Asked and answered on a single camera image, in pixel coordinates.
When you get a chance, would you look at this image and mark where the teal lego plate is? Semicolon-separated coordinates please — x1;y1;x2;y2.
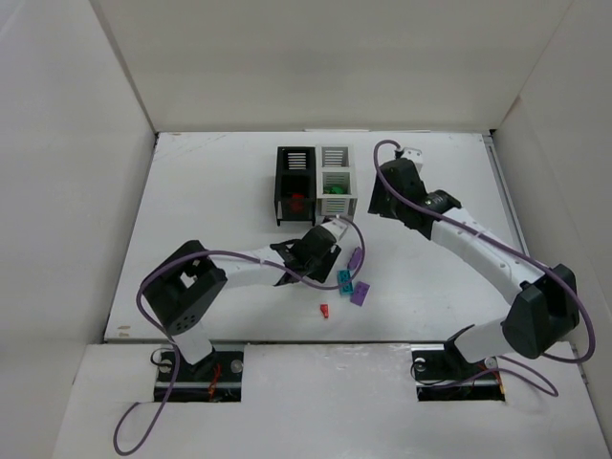
337;270;354;296

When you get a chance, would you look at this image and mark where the purple lego rounded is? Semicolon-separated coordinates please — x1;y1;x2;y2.
347;247;362;271

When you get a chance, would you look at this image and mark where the red lego piece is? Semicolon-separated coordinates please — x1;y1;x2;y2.
284;193;309;218

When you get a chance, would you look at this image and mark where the purple lego brick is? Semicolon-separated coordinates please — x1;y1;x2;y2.
350;281;370;307

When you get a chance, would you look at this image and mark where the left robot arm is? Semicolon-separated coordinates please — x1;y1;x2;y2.
142;219;347;377

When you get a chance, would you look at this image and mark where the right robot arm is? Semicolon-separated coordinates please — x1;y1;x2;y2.
368;158;579;363

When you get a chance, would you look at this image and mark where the white slotted container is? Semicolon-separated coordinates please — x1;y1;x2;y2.
315;144;358;223

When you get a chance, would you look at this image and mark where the black slotted container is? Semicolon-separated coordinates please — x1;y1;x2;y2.
273;146;317;226

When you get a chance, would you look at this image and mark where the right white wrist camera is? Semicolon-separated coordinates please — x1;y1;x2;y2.
395;147;425;170

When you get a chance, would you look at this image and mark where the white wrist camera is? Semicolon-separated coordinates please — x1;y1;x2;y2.
395;147;425;170
322;218;349;241

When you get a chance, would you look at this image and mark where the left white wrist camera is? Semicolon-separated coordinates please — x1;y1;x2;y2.
322;218;349;241

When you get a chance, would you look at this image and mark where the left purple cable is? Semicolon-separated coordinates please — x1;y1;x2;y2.
112;218;367;455

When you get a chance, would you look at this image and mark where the purple cable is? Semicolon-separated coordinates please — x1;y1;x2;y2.
112;218;367;455
372;140;595;398

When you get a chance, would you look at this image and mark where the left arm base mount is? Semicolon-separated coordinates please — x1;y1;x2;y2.
150;348;244;403

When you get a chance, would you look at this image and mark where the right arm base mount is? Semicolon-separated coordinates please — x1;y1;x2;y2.
409;346;506;402

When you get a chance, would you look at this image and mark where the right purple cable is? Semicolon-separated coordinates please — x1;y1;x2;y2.
372;140;595;398

